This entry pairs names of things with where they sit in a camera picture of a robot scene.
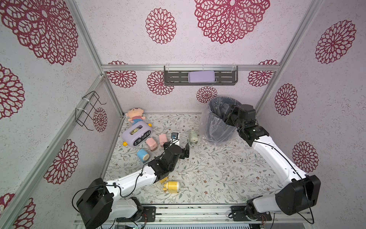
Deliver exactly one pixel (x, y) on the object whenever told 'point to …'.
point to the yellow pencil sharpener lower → (171, 187)
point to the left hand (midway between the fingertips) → (180, 143)
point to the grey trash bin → (219, 131)
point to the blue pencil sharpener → (143, 155)
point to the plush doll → (135, 115)
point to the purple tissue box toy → (137, 134)
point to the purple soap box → (208, 76)
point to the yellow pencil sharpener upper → (162, 181)
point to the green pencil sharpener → (193, 137)
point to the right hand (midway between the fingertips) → (225, 102)
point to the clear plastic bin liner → (203, 130)
